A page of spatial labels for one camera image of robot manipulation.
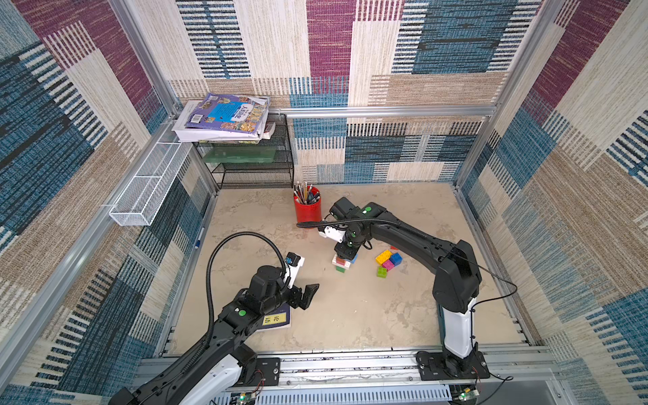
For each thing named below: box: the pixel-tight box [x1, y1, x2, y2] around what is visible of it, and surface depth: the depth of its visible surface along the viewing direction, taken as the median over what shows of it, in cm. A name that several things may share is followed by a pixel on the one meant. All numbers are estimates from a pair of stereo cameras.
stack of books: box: [171, 92, 276, 144], surface depth 81 cm
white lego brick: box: [331, 253, 351, 270], surface depth 91 cm
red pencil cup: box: [293, 185, 323, 223], surface depth 103 cm
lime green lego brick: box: [376, 266, 388, 279], surface depth 94 cm
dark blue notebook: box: [258, 302, 291, 330], surface depth 83 cm
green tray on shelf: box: [202, 145, 276, 163], surface depth 101 cm
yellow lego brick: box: [374, 249, 393, 265], surface depth 96 cm
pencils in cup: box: [293, 181, 321, 206], surface depth 101 cm
